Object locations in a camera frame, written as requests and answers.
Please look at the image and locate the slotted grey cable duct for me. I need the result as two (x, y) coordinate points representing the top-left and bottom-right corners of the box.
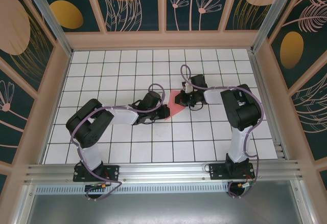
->
(35, 185), (230, 194)

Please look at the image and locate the aluminium corner post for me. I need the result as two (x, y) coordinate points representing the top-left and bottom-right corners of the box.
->
(21, 0), (74, 56)
(251, 0), (298, 54)

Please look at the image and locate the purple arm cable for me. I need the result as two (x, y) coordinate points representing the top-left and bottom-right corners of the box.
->
(180, 64), (264, 199)
(70, 83), (166, 202)

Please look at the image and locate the pink cloth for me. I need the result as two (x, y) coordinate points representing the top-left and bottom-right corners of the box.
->
(164, 89), (186, 121)

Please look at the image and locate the dark panel orange oval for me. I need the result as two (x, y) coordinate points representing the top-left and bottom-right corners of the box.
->
(35, 0), (101, 33)

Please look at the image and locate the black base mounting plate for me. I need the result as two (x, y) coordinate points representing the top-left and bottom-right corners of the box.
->
(208, 162), (255, 180)
(73, 164), (120, 183)

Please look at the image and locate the aluminium side rail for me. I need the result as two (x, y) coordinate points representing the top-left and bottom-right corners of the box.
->
(249, 50), (286, 160)

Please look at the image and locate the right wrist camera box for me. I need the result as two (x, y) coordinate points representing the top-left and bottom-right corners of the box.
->
(181, 81), (194, 94)

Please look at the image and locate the aluminium front rail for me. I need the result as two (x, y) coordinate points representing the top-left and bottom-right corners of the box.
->
(24, 159), (305, 184)

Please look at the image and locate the grey metal sheet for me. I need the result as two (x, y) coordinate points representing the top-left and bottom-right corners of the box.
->
(21, 192), (314, 224)

